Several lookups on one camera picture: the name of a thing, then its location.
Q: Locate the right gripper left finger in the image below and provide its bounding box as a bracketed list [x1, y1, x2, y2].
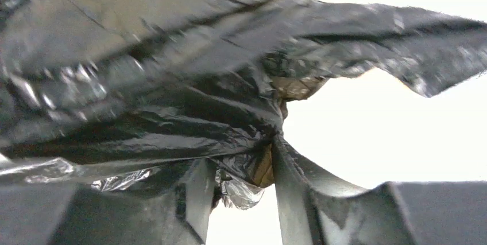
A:
[1, 159, 216, 244]

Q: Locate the black trash bag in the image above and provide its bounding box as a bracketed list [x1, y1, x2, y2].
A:
[1, 0, 486, 193]

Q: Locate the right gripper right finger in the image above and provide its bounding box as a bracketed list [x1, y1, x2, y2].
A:
[272, 135, 486, 245]

